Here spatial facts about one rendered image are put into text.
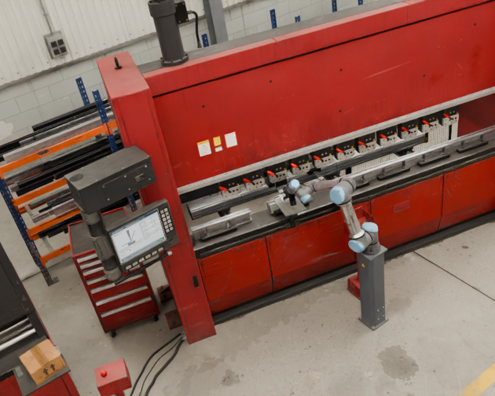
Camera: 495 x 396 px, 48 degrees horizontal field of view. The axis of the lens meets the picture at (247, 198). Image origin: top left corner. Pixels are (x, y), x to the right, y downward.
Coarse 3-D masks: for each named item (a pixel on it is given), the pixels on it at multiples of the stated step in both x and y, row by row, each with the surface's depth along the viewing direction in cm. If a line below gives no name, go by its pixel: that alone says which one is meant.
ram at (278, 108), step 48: (336, 48) 406; (384, 48) 420; (432, 48) 434; (480, 48) 450; (192, 96) 387; (240, 96) 400; (288, 96) 413; (336, 96) 427; (384, 96) 442; (432, 96) 458; (480, 96) 475; (192, 144) 406; (240, 144) 419; (288, 144) 434
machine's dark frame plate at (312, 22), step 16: (384, 0) 424; (400, 0) 418; (320, 16) 416; (336, 16) 410; (272, 32) 403; (288, 32) 398; (208, 48) 397; (224, 48) 391; (144, 64) 389; (160, 64) 384
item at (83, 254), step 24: (120, 216) 476; (72, 240) 458; (96, 264) 446; (144, 264) 512; (96, 288) 459; (120, 288) 468; (144, 288) 474; (96, 312) 471; (120, 312) 481; (144, 312) 489
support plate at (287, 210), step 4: (276, 200) 457; (280, 200) 456; (296, 200) 452; (280, 204) 451; (284, 204) 450; (288, 204) 450; (296, 204) 448; (300, 204) 447; (280, 208) 447; (284, 208) 446; (288, 208) 445; (292, 208) 444; (296, 208) 444; (300, 208) 443; (304, 208) 442; (284, 212) 442; (288, 212) 441; (292, 212) 440; (296, 212) 439
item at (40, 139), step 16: (80, 112) 557; (96, 112) 545; (112, 112) 538; (32, 128) 538; (48, 128) 530; (64, 128) 534; (80, 128) 524; (16, 144) 519; (32, 144) 508; (48, 144) 513; (0, 160) 502
